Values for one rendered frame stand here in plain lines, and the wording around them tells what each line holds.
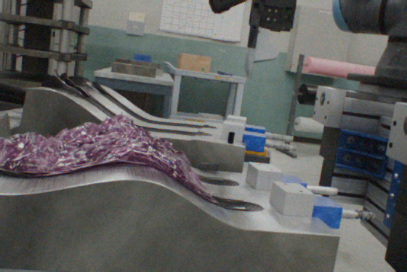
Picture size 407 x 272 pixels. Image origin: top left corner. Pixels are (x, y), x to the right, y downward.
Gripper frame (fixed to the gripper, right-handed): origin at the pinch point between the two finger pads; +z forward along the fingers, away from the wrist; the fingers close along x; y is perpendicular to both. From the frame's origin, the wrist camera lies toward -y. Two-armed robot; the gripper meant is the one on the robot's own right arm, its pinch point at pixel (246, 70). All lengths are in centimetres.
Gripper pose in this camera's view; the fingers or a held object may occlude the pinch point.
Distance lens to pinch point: 98.0
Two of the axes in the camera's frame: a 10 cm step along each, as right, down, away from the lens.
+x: 1.1, -1.3, 9.9
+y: 9.9, 1.5, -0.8
